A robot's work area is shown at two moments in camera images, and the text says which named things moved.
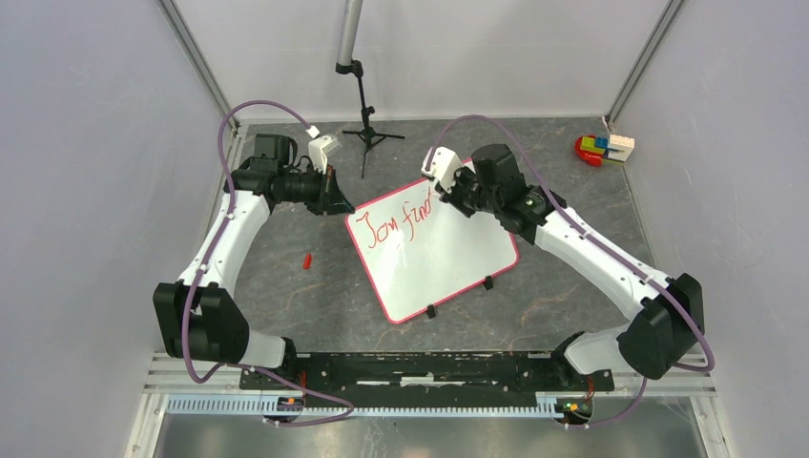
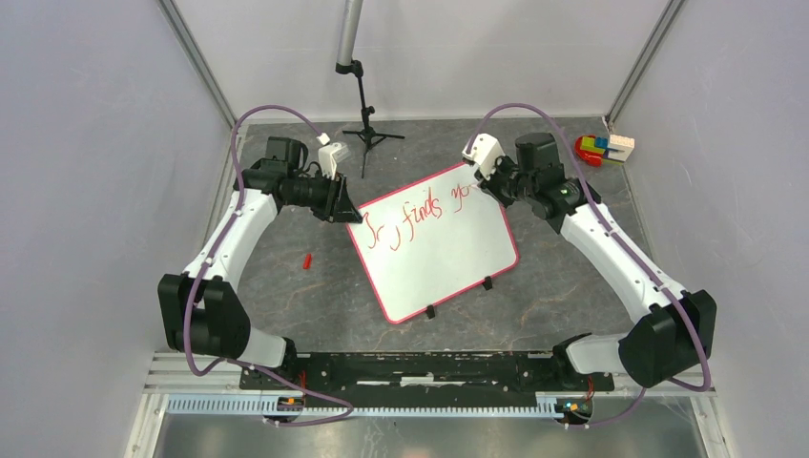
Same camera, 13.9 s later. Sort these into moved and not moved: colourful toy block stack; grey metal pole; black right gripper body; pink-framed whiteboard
Moved: black right gripper body
Not moved: pink-framed whiteboard; colourful toy block stack; grey metal pole
